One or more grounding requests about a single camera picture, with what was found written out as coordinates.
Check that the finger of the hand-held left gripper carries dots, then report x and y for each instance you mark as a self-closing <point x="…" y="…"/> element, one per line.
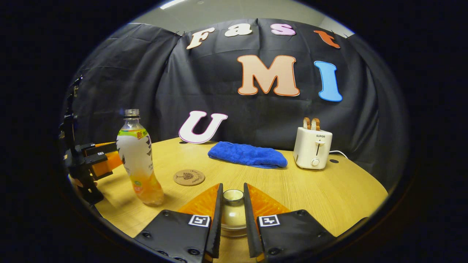
<point x="100" y="149"/>
<point x="106" y="166"/>

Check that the cream teacup lid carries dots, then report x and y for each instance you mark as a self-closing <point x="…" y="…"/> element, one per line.
<point x="234" y="213"/>

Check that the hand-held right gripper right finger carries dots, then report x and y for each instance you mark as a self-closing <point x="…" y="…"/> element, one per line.
<point x="250" y="226"/>

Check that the black backdrop cloth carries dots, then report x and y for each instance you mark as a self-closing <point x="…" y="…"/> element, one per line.
<point x="146" y="73"/>

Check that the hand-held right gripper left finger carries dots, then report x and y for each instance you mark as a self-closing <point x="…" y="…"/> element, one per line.
<point x="217" y="226"/>

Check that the round cork coaster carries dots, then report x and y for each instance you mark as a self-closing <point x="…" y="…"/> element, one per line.
<point x="189" y="178"/>

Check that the white label water bottle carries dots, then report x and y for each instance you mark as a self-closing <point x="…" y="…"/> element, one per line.
<point x="137" y="160"/>

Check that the blue towel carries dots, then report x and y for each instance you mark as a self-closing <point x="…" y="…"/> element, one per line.
<point x="248" y="155"/>

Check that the white toaster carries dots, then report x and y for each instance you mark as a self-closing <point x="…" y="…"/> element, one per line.
<point x="310" y="149"/>

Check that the toast slice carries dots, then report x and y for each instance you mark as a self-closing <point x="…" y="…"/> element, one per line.
<point x="315" y="124"/>
<point x="306" y="123"/>

